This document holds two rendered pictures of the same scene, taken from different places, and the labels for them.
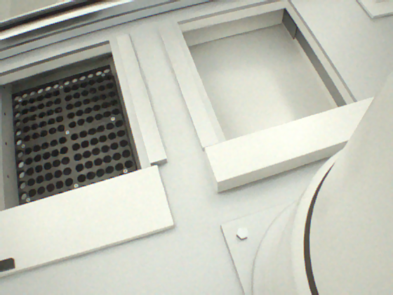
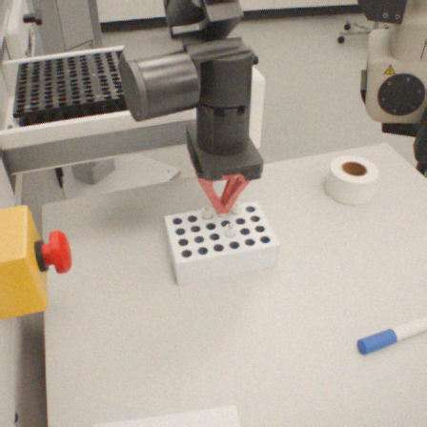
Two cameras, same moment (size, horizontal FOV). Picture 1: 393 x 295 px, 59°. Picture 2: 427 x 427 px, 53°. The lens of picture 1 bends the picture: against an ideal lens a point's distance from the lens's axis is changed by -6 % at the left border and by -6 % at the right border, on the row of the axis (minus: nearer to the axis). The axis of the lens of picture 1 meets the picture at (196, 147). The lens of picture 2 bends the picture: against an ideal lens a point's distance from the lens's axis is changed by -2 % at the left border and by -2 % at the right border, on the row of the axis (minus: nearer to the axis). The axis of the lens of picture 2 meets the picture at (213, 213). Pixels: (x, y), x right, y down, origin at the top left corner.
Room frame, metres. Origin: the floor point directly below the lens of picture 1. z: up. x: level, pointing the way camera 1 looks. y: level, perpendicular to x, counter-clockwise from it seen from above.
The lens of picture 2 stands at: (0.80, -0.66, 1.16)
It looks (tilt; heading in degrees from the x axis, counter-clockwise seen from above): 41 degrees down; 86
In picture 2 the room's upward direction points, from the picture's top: straight up
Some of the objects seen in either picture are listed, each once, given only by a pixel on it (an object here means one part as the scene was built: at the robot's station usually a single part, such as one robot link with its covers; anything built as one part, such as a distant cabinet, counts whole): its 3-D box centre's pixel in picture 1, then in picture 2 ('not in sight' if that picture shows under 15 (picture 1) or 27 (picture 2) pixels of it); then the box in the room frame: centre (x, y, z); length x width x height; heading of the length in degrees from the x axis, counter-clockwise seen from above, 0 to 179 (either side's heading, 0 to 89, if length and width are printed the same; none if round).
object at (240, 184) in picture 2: not in sight; (220, 176); (0.84, -0.24, 0.85); 0.07 x 0.07 x 0.09; 9
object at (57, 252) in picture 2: not in sight; (53, 253); (0.68, -0.38, 0.88); 0.04 x 0.03 x 0.04; 103
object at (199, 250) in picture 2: not in sight; (219, 240); (0.84, -0.28, 0.78); 0.12 x 0.08 x 0.04; 10
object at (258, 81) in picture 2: not in sight; (223, 74); (0.87, 0.00, 0.87); 0.29 x 0.02 x 0.11; 103
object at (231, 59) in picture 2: not in sight; (218, 74); (0.84, -0.25, 0.98); 0.07 x 0.06 x 0.07; 23
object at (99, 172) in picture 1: (74, 142); not in sight; (0.29, 0.20, 0.87); 0.22 x 0.18 x 0.06; 13
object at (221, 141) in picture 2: not in sight; (222, 127); (0.85, -0.25, 0.92); 0.10 x 0.07 x 0.07; 100
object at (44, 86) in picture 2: not in sight; (97, 94); (0.68, -0.04, 0.87); 0.22 x 0.18 x 0.06; 13
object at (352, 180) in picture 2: not in sight; (351, 179); (1.05, -0.17, 0.78); 0.07 x 0.07 x 0.04
